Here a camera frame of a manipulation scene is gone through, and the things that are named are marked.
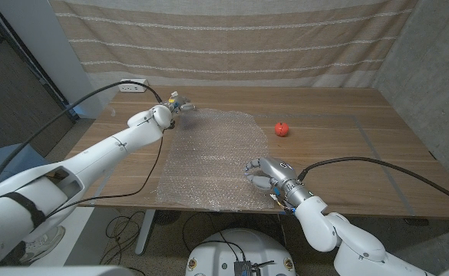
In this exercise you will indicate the grey sneaker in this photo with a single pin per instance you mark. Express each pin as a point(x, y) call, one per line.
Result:
point(43, 243)

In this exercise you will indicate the white table leg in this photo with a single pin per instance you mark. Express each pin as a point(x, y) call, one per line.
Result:
point(144, 234)

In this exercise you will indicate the white power strip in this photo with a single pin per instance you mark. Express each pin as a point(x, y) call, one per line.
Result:
point(132, 86)

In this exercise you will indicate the red toy fruit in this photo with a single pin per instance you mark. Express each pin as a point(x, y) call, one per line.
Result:
point(281, 129)

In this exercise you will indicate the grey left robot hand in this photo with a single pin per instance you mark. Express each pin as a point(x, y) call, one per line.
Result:
point(178, 104)

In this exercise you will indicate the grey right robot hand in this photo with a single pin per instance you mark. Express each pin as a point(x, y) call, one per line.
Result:
point(276, 174)

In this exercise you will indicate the clear bubble wrap sheet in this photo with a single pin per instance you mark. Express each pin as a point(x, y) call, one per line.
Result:
point(212, 161)

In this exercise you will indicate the beige striped backdrop cloth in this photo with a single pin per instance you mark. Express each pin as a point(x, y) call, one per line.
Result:
point(232, 38)

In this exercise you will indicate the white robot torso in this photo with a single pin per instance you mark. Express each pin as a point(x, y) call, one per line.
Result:
point(239, 249)

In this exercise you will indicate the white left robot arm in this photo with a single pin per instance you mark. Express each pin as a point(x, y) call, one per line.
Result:
point(93, 157)

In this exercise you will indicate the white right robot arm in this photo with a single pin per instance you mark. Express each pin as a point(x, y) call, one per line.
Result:
point(358, 245)

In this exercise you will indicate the blue seat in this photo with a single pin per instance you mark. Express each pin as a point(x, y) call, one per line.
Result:
point(1, 165)

